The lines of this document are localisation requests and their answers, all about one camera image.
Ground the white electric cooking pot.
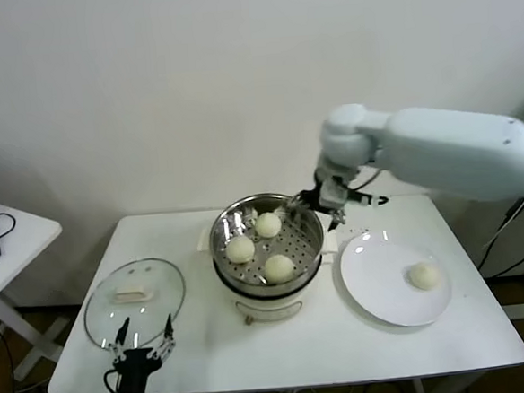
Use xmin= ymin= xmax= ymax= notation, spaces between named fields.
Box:
xmin=195 ymin=217 xmax=344 ymax=330

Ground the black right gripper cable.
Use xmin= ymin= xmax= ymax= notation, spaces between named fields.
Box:
xmin=347 ymin=168 xmax=384 ymax=190

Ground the white steamed baozi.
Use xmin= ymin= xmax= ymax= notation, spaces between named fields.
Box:
xmin=253 ymin=212 xmax=284 ymax=241
xmin=224 ymin=236 xmax=257 ymax=266
xmin=406 ymin=259 xmax=442 ymax=293
xmin=263 ymin=252 xmax=296 ymax=285

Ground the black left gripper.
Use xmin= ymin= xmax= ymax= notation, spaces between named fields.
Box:
xmin=105 ymin=313 xmax=180 ymax=393

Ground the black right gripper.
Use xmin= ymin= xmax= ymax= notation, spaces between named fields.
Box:
xmin=285 ymin=177 xmax=352 ymax=234

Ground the glass pot lid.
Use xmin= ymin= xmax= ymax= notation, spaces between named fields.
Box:
xmin=79 ymin=255 xmax=190 ymax=354

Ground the white side table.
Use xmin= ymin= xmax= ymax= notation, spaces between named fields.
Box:
xmin=0 ymin=192 xmax=73 ymax=382

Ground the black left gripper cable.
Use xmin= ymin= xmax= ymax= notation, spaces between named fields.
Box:
xmin=102 ymin=369 xmax=124 ymax=393

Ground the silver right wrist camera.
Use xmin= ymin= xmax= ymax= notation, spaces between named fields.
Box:
xmin=346 ymin=188 xmax=389 ymax=209

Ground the stainless steel steamer basket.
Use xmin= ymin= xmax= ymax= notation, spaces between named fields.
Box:
xmin=205 ymin=190 xmax=329 ymax=302

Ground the white round plate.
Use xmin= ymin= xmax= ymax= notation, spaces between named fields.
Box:
xmin=336 ymin=226 xmax=455 ymax=333

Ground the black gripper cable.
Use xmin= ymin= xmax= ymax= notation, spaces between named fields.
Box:
xmin=347 ymin=168 xmax=384 ymax=190
xmin=102 ymin=369 xmax=124 ymax=393

